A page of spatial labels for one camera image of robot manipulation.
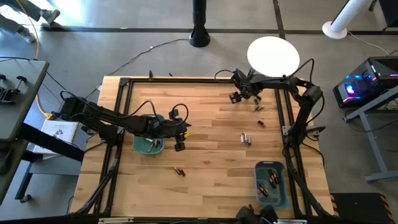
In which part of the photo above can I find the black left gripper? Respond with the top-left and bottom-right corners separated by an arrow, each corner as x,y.
146,119 -> 193,152

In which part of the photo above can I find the green plastic bin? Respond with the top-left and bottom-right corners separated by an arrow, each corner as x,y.
132,114 -> 165,156

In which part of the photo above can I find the teal plastic bin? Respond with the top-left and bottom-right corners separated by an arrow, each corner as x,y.
254,160 -> 292,210

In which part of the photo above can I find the white round stool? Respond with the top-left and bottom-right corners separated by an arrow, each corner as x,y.
246,35 -> 301,78

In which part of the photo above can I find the black pole base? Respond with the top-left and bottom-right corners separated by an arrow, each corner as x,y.
188,0 -> 211,49

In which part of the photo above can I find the black bulky object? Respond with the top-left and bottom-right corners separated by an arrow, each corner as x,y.
234,203 -> 280,224

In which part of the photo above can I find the white round pillar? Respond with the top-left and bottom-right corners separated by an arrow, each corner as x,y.
322,0 -> 373,40

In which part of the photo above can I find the grey metal side table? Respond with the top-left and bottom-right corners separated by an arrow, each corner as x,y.
343,85 -> 398,183

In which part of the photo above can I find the white paper manual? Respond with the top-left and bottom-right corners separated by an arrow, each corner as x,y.
32,119 -> 78,156

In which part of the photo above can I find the black computer tower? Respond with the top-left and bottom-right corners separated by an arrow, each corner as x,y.
332,55 -> 398,109

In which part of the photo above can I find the black desk base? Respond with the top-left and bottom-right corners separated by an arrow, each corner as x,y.
0,123 -> 85,205

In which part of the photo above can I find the dark floor cabinet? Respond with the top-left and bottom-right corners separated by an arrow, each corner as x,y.
379,0 -> 398,27

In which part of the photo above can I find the black yellow striped mat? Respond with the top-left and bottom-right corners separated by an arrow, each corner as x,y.
329,192 -> 396,224

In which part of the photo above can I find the grey desk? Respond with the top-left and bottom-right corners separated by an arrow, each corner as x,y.
0,58 -> 50,142

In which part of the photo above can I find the person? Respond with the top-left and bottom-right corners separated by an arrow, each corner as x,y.
0,0 -> 62,44

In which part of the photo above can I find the black desk clamp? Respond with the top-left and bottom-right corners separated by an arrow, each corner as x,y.
0,73 -> 28,104

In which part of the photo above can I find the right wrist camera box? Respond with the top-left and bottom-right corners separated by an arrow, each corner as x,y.
231,68 -> 247,85

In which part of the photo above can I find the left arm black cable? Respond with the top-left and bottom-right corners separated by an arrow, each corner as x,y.
60,91 -> 190,125

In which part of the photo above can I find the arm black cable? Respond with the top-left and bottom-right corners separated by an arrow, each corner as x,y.
214,58 -> 315,85
60,91 -> 190,125

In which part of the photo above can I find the black aluminium table frame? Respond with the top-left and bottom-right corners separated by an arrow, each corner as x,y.
70,70 -> 335,224

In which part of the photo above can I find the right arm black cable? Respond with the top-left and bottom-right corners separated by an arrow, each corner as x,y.
214,58 -> 315,85

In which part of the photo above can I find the black floor cable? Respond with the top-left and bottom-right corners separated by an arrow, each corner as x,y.
83,38 -> 190,101

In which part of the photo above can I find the silver edge bracket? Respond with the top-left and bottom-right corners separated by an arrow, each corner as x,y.
276,218 -> 308,224
98,217 -> 134,224

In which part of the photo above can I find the white floor cable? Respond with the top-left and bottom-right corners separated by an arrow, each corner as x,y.
346,30 -> 391,56

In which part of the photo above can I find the yellow floor cable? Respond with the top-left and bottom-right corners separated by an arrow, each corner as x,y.
15,0 -> 53,121

